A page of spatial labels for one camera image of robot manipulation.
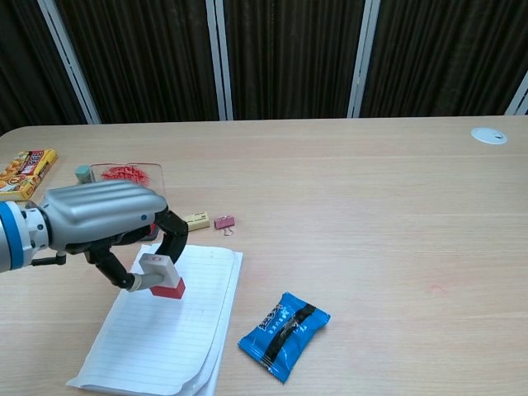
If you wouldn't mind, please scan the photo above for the black curtain panel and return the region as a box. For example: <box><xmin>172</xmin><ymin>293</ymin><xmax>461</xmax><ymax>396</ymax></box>
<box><xmin>0</xmin><ymin>0</ymin><xmax>90</xmax><ymax>135</ymax></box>
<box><xmin>53</xmin><ymin>0</ymin><xmax>219</xmax><ymax>124</ymax></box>
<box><xmin>359</xmin><ymin>0</ymin><xmax>528</xmax><ymax>118</ymax></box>
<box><xmin>222</xmin><ymin>0</ymin><xmax>366</xmax><ymax>121</ymax></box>

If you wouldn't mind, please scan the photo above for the white lined paper pad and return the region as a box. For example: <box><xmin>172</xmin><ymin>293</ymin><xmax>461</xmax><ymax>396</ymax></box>
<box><xmin>65</xmin><ymin>243</ymin><xmax>245</xmax><ymax>396</ymax></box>

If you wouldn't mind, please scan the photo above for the red white rubber stamp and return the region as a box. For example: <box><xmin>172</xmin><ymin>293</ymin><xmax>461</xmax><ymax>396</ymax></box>
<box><xmin>138</xmin><ymin>252</ymin><xmax>186</xmax><ymax>301</ymax></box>

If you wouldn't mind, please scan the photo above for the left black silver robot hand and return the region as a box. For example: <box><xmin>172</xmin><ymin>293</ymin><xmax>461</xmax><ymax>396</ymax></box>
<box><xmin>39</xmin><ymin>180</ymin><xmax>191</xmax><ymax>294</ymax></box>

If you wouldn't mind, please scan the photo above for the white table cable grommet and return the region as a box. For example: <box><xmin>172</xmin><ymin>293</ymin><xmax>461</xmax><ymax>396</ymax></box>
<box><xmin>470</xmin><ymin>126</ymin><xmax>509</xmax><ymax>146</ymax></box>

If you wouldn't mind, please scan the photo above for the grey-green small cylinder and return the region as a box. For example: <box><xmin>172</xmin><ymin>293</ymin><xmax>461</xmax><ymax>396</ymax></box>
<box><xmin>73</xmin><ymin>164</ymin><xmax>97</xmax><ymax>185</ymax></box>

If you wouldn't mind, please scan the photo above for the small pale yellow box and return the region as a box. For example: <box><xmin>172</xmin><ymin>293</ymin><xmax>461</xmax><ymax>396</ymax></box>
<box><xmin>182</xmin><ymin>211</ymin><xmax>213</xmax><ymax>233</ymax></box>

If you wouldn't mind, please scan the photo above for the pink binder clip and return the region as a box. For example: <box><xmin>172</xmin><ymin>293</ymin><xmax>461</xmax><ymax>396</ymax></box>
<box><xmin>213</xmin><ymin>214</ymin><xmax>238</xmax><ymax>238</ymax></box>

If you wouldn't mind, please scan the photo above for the grey partition post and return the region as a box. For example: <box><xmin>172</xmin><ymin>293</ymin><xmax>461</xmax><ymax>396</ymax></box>
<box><xmin>346</xmin><ymin>0</ymin><xmax>381</xmax><ymax>120</ymax></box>
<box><xmin>35</xmin><ymin>0</ymin><xmax>103</xmax><ymax>125</ymax></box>
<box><xmin>205</xmin><ymin>0</ymin><xmax>235</xmax><ymax>121</ymax></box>
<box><xmin>503</xmin><ymin>70</ymin><xmax>528</xmax><ymax>117</ymax></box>

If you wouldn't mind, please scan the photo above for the yellow snack box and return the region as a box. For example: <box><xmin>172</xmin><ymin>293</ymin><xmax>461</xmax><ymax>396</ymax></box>
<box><xmin>0</xmin><ymin>148</ymin><xmax>59</xmax><ymax>202</ymax></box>

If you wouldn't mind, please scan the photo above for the blue snack packet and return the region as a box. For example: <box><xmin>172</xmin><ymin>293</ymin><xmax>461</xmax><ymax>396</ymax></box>
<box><xmin>237</xmin><ymin>290</ymin><xmax>332</xmax><ymax>385</ymax></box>

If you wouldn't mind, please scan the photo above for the red ink pad clear lid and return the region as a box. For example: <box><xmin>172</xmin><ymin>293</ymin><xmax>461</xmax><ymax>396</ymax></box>
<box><xmin>89</xmin><ymin>162</ymin><xmax>165</xmax><ymax>243</ymax></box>

